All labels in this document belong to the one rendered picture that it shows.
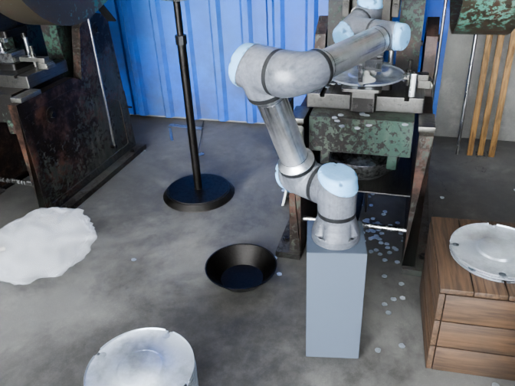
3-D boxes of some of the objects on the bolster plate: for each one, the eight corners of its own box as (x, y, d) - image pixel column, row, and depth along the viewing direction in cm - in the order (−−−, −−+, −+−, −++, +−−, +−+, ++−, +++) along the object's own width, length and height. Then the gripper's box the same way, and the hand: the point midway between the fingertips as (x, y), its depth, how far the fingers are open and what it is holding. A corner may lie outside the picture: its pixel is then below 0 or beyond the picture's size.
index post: (415, 97, 188) (418, 72, 184) (407, 96, 189) (409, 72, 184) (415, 95, 191) (418, 70, 186) (407, 94, 191) (410, 70, 187)
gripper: (383, 47, 158) (379, 96, 175) (385, 28, 163) (381, 77, 180) (355, 46, 160) (354, 94, 177) (358, 27, 165) (356, 76, 182)
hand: (359, 83), depth 178 cm, fingers closed
